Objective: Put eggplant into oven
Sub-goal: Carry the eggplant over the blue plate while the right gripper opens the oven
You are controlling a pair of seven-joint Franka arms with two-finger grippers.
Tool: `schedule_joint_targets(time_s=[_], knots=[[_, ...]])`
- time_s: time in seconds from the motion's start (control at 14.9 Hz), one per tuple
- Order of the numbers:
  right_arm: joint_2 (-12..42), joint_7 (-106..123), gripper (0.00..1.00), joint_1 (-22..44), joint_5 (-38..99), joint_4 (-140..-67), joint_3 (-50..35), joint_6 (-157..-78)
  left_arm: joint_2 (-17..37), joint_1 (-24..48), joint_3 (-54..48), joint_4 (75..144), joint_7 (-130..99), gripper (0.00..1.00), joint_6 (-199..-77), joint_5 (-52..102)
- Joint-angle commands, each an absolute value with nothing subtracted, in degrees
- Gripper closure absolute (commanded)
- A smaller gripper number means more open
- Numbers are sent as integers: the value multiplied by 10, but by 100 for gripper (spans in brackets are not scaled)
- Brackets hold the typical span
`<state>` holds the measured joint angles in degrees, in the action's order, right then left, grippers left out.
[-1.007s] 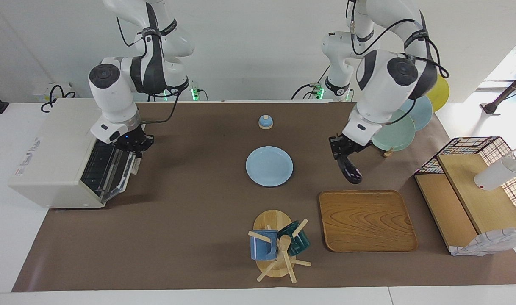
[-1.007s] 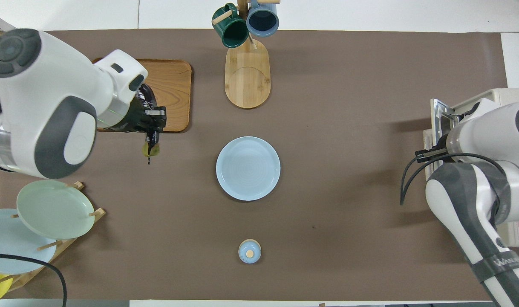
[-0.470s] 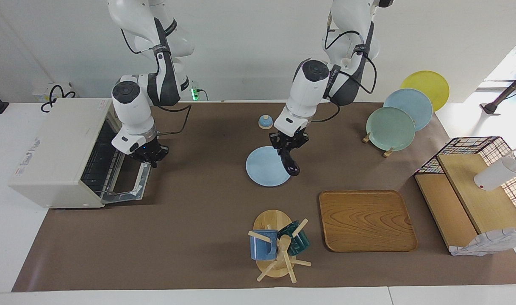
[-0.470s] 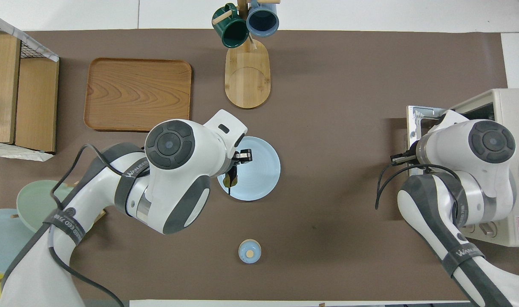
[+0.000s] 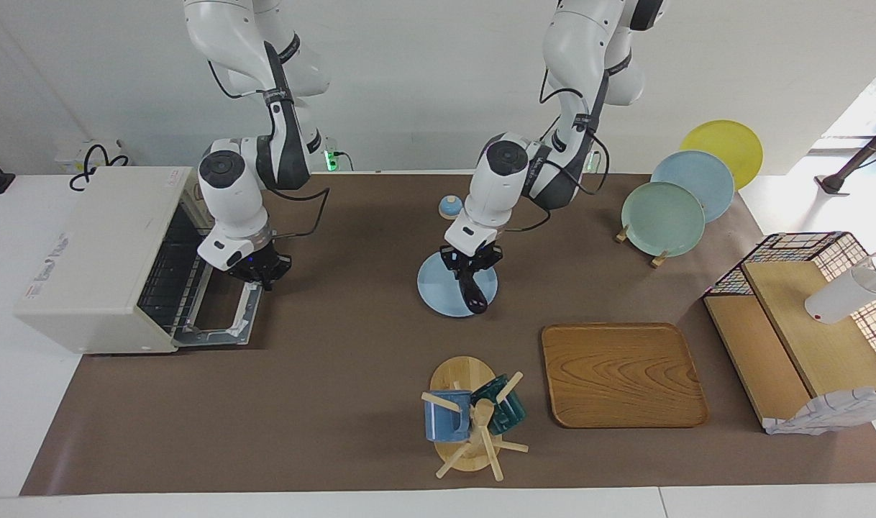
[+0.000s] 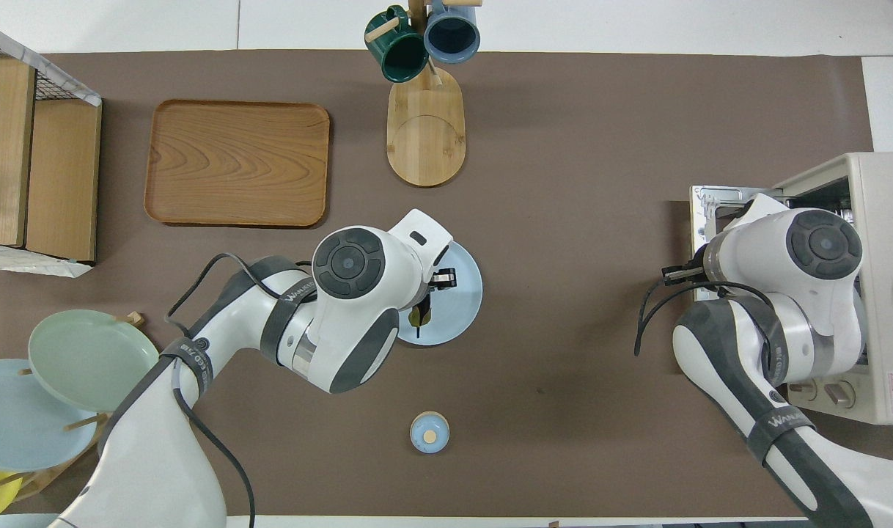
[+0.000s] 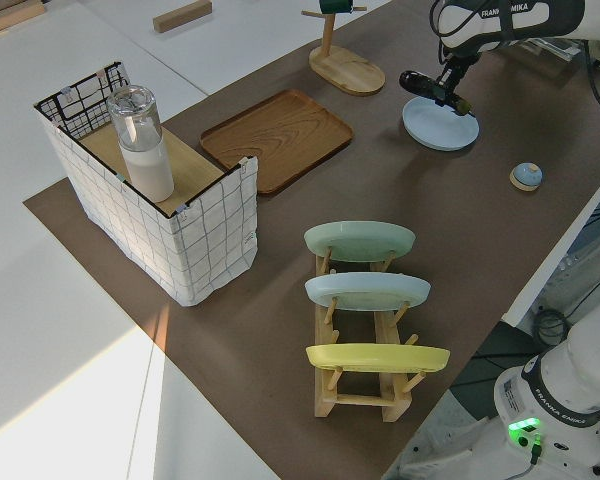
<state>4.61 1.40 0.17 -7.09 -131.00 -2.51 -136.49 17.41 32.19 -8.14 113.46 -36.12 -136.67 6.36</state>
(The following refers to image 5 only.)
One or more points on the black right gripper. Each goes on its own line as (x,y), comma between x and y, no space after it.
(262,265)

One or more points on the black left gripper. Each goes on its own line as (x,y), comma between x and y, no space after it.
(474,260)

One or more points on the dark purple eggplant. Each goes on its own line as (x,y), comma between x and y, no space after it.
(474,291)

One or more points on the light blue round plate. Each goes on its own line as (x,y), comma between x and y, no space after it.
(434,288)

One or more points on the cream toaster oven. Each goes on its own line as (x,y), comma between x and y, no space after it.
(100,252)

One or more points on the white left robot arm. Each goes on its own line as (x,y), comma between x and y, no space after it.
(495,187)

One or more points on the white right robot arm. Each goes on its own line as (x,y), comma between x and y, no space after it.
(229,194)

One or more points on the small blue white bell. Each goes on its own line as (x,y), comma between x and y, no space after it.
(450,210)

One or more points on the wooden mug tree stand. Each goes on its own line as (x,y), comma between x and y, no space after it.
(463,374)

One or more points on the brown table mat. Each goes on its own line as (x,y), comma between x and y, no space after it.
(337,396)

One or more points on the dark green mug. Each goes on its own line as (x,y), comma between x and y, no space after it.
(513,414)

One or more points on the blue mug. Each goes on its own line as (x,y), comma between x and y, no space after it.
(445,424)

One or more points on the wooden rectangular tray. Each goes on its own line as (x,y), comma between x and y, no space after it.
(621,374)

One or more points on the wooden plate rack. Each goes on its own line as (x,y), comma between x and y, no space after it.
(657,260)

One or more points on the pale green racked plate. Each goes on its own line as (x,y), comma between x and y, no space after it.
(661,219)

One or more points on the white power strip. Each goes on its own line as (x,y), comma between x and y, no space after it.
(65,155)

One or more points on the light blue racked plate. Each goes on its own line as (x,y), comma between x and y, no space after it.
(708,180)

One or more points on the yellow racked plate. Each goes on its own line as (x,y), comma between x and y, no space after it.
(733,144)

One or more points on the wooden shelf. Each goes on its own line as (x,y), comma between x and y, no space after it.
(819,338)

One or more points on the white bottle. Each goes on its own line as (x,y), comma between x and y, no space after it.
(841,298)

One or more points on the black stand pole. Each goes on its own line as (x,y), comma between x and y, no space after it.
(833,183)

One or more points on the white patterned cloth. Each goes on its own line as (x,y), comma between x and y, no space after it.
(826,414)

